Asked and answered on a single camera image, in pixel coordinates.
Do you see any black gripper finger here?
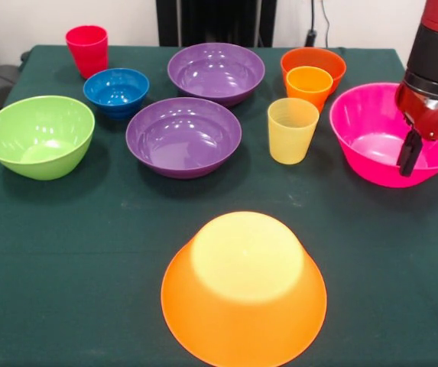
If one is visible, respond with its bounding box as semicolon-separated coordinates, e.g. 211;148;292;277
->
396;131;411;167
401;131;424;177

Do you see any large pink plastic bowl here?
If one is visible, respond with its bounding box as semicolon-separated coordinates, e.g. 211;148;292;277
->
329;83;438;189

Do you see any large orange plastic bowl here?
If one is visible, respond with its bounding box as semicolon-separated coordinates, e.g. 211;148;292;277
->
161;211;328;367

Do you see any small red-orange plastic bowl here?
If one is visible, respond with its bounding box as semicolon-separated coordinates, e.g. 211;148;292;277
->
280;47;347;96

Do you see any yellow plastic cup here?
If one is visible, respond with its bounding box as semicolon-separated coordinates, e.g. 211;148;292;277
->
267;97;320;166

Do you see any orange plastic cup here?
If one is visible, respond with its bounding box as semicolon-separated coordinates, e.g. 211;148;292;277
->
285;66;334;114

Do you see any purple plastic bowl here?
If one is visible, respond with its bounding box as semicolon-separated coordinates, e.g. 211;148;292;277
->
167;42;266;109
125;96;242;180

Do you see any blue plastic bowl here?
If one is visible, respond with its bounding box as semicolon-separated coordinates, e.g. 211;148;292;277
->
83;67;151;120

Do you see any dark green tablecloth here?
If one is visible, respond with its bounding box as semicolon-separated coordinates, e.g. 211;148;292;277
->
0;44;438;367

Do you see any red plastic cup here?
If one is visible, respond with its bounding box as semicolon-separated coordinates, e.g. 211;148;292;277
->
65;24;109;80

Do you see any light green plastic bowl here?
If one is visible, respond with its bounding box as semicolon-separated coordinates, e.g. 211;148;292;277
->
0;95;96;181

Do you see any black hanging cable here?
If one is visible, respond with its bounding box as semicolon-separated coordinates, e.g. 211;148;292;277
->
304;0;330;49

